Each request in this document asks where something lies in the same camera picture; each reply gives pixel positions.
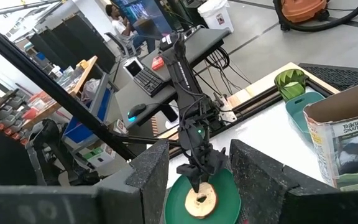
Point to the wooden shelf table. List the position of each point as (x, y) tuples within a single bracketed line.
[(84, 71)]

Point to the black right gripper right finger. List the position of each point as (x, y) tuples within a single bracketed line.
[(291, 208)]

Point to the black metal table frame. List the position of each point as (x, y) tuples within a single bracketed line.
[(42, 81)]

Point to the orange vacuum cleaner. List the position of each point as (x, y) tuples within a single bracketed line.
[(303, 9)]

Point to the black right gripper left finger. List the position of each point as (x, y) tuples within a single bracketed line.
[(73, 205)]

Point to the small red object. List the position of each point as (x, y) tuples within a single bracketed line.
[(158, 63)]

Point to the black partition panels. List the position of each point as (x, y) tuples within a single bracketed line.
[(73, 40)]

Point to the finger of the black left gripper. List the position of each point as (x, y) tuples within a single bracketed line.
[(197, 183)]

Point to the toasted bagel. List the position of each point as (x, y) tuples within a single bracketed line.
[(197, 205)]

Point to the dark office chair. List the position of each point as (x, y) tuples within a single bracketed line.
[(50, 137)]

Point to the black computer mouse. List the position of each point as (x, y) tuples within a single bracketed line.
[(137, 109)]

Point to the person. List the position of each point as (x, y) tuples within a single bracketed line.
[(118, 26)]

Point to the white framed black device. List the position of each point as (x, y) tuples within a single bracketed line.
[(133, 67)]

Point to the green faceted cup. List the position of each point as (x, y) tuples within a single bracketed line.
[(291, 90)]

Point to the black keyboard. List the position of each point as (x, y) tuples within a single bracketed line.
[(149, 81)]

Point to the blue storage bin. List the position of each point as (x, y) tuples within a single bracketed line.
[(76, 132)]

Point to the teal plastic basket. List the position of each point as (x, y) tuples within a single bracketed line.
[(300, 115)]

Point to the white trash bin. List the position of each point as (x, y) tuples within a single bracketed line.
[(216, 18)]

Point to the gray chair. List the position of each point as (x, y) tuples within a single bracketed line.
[(120, 43)]

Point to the clear plastic bag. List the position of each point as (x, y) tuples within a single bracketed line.
[(90, 88)]

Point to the gray desk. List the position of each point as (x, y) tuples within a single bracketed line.
[(197, 43)]

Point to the computer monitor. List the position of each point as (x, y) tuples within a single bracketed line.
[(145, 15)]

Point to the white cardboard box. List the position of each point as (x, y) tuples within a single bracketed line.
[(101, 157)]

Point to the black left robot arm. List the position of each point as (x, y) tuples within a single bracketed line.
[(182, 81)]

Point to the green round plate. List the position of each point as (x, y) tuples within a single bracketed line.
[(228, 202)]

